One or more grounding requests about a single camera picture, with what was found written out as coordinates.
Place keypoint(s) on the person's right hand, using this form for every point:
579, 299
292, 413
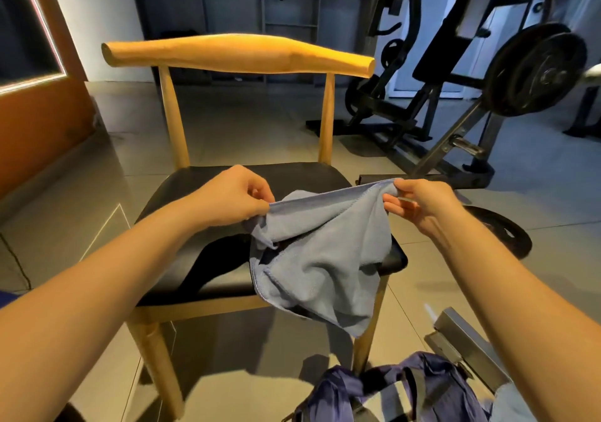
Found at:
425, 201

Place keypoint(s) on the person's left thumb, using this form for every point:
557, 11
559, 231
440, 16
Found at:
256, 209

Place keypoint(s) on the person's right thumb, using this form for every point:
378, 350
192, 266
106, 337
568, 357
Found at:
408, 187

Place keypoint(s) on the black weight plate gym machine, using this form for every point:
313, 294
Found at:
465, 74

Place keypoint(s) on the person's left hand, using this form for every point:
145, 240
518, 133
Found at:
225, 196

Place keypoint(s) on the grey wall shelf unit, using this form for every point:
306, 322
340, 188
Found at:
253, 8

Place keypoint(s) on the purple fabric bag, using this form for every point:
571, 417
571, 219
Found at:
389, 389

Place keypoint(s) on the wooden chair with black seat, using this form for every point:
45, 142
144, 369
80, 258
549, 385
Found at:
234, 163

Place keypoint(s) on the orange door with lit window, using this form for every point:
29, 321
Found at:
35, 74

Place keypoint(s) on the person's right forearm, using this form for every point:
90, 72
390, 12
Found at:
516, 313

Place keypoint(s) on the grey-blue microfibre cloth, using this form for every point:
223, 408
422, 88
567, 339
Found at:
319, 257

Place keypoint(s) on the person's left forearm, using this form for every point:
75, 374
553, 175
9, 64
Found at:
89, 304

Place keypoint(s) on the black weight plate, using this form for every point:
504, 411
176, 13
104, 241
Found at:
502, 231

